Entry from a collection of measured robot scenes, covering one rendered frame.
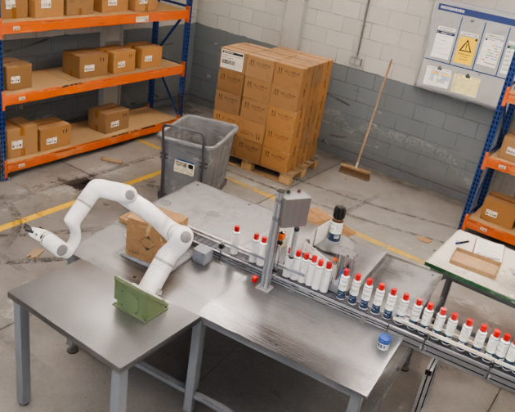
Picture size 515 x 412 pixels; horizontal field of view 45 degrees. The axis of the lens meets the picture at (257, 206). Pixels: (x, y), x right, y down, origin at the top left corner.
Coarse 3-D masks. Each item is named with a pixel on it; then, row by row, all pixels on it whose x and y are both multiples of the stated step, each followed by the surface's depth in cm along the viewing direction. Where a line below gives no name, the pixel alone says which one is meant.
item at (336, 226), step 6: (336, 210) 429; (342, 210) 428; (336, 216) 430; (342, 216) 429; (336, 222) 431; (342, 222) 437; (330, 228) 436; (336, 228) 433; (342, 228) 435; (330, 234) 436; (336, 234) 435; (330, 240) 438; (336, 240) 437
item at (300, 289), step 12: (216, 252) 413; (240, 252) 415; (240, 264) 405; (288, 288) 392; (300, 288) 388; (324, 300) 382; (348, 312) 376; (360, 312) 372; (372, 324) 370; (384, 324) 366
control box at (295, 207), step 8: (296, 192) 367; (304, 192) 369; (288, 200) 357; (296, 200) 360; (304, 200) 363; (280, 208) 363; (288, 208) 360; (296, 208) 363; (304, 208) 365; (280, 216) 364; (288, 216) 363; (296, 216) 365; (304, 216) 368; (280, 224) 365; (288, 224) 366; (296, 224) 368; (304, 224) 371
